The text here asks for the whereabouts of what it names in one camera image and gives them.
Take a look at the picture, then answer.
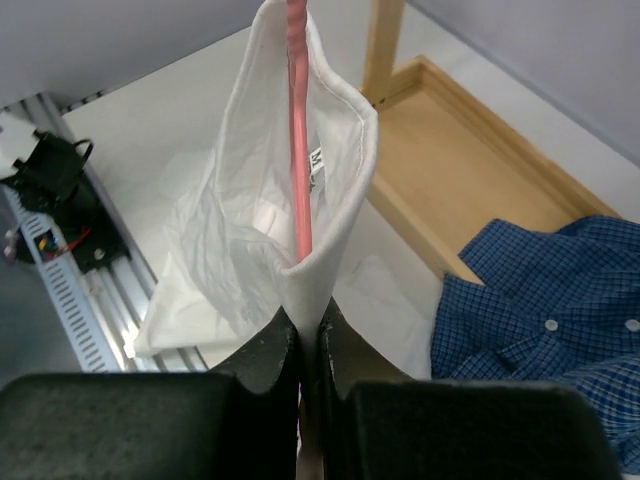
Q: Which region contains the slotted grey cable duct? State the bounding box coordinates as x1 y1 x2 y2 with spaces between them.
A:
2 186 123 373

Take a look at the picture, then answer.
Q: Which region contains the aluminium mounting rail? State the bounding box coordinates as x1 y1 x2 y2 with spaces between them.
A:
0 89 206 373

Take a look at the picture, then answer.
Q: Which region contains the white shirt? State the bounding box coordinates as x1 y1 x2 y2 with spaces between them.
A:
131 0 435 381

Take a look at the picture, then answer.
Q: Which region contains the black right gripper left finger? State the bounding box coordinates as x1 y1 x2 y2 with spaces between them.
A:
1 311 299 479

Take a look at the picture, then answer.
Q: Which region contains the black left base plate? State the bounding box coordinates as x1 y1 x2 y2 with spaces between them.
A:
54 182 129 274

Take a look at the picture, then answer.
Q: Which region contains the blue checkered shirt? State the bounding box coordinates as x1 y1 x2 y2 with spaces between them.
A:
430 216 639 475

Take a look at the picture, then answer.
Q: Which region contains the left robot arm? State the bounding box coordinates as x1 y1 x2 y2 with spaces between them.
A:
1 112 93 203

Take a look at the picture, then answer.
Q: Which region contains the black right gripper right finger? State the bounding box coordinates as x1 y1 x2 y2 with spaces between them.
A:
318 303 621 480

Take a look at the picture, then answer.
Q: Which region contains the pink wire hanger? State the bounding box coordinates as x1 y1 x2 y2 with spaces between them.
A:
286 0 312 262

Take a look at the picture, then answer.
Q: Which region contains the wooden clothes rack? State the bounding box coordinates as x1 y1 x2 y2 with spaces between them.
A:
361 1 615 282

